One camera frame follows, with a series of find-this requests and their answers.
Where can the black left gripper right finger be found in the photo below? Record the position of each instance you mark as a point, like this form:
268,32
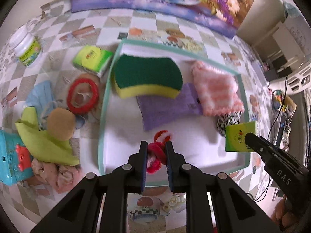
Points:
214,203

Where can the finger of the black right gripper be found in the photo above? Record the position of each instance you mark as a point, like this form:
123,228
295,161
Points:
261,146

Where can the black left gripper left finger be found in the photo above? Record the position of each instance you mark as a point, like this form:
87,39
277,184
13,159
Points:
99,203

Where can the green tissue pack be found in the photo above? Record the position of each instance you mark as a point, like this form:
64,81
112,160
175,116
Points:
93,60
235,136

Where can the tan round sponge puff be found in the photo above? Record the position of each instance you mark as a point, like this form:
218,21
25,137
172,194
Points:
60,124

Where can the red pink fluffy scrunchie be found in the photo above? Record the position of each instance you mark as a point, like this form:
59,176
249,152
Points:
156,152

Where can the light blue face mask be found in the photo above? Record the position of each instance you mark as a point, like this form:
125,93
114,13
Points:
42,99

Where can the person's right hand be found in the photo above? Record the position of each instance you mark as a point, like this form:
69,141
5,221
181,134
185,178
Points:
282,216

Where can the pink crumpled cloth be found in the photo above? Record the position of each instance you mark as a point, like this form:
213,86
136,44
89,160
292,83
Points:
61,178

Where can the black white patterned scrunchie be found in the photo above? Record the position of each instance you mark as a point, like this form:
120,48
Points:
226,120

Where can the teal-rimmed white tray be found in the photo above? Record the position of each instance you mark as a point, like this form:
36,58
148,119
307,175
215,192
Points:
125,123

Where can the yellow-green cloth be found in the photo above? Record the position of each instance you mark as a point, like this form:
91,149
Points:
40,144

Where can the white plastic basket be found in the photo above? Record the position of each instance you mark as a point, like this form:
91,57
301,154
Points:
297,81

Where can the pink white fluffy cloth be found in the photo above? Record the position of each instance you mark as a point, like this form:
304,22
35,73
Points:
217,90

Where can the teal plastic toy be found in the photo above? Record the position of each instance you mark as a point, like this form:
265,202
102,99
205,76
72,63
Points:
15,159

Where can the purple cloth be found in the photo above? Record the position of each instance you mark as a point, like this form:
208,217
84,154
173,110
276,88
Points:
158,110

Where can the green yellow scrub sponge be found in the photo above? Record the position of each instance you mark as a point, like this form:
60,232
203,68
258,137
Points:
138,76

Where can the checkered patterned tablecloth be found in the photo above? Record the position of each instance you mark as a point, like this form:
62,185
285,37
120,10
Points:
26,205

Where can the white pill bottle green label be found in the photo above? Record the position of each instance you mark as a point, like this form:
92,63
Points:
26,47

